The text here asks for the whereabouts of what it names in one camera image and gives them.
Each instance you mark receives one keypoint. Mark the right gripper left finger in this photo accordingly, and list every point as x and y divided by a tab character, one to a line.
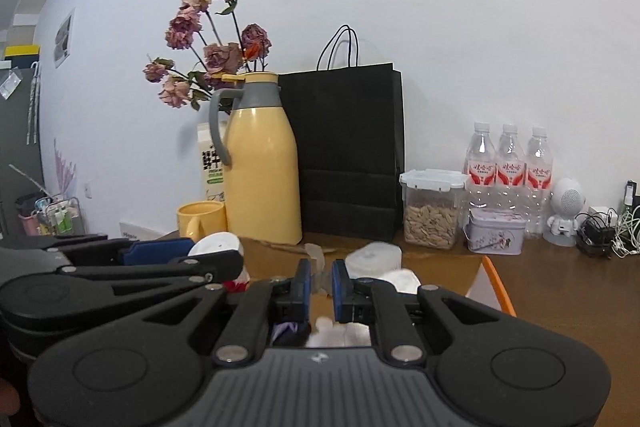
157	366

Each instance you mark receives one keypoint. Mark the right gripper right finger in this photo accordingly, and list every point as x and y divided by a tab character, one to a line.
447	360

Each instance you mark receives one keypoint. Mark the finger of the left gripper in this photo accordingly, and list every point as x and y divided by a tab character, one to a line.
150	274
97	249

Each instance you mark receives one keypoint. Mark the red artificial rose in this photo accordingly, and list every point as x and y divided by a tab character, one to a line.
234	287

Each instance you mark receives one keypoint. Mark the white round disc device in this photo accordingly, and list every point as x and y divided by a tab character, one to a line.
221	250

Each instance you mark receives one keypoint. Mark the small white capped vial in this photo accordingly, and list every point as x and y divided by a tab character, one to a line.
320	270

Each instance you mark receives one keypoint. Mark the yellow white alpaca plush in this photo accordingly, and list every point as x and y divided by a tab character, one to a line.
328	334

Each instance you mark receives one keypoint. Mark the translucent plastic container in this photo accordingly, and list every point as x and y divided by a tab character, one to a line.
373	260

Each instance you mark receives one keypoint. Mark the purple fabric pouch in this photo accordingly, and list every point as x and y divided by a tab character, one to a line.
290	334

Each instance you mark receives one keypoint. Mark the white plastic bag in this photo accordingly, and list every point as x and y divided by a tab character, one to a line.
405	281

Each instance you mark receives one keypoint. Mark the person's left hand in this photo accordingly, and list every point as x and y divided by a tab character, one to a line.
9	400

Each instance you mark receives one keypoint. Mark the yellow ceramic mug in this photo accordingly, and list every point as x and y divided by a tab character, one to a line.
200	219

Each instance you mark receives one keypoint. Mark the yellow thermos jug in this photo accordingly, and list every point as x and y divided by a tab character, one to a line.
256	145

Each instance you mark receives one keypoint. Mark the white milk carton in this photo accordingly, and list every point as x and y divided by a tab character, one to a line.
210	163

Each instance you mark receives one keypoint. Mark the red cardboard box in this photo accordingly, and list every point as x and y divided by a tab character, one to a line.
472	276

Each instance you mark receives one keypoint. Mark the small white tin box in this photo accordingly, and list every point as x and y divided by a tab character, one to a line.
494	232

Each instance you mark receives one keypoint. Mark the clear nut storage container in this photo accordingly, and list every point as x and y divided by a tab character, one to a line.
433	202

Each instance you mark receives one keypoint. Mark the white robot toy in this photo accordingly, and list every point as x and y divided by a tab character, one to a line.
566	203

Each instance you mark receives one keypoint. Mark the black paper bag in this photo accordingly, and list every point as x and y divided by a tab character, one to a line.
348	122

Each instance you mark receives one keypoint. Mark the water bottle right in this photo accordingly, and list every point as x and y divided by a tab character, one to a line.
538	179

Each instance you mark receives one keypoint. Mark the water bottle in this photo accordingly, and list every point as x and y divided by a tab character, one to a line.
510	162
480	166
538	179

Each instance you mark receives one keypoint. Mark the water bottle middle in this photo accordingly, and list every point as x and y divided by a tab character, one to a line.
510	162

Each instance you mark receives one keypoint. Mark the water bottle left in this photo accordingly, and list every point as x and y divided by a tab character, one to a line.
480	166

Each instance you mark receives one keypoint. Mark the dried pink rose bouquet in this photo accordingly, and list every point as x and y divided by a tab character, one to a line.
224	53

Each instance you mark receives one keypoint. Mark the wire storage rack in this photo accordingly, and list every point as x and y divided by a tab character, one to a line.
43	215

